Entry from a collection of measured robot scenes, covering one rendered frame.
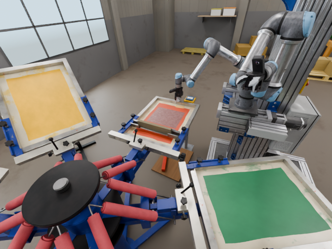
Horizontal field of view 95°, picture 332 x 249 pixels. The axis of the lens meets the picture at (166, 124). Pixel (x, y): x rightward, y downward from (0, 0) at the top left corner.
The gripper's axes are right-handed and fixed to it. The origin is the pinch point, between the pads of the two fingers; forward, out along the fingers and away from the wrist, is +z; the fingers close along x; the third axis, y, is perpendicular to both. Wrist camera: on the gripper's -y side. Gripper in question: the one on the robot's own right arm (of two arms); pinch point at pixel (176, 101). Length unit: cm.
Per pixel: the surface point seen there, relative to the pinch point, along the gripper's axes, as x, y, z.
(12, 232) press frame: -165, -27, -8
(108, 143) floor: -26, -120, 99
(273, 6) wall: 717, 134, -63
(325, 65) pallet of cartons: 484, 309, 74
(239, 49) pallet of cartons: 600, 53, 73
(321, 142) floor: 123, 225, 101
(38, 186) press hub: -147, -11, -35
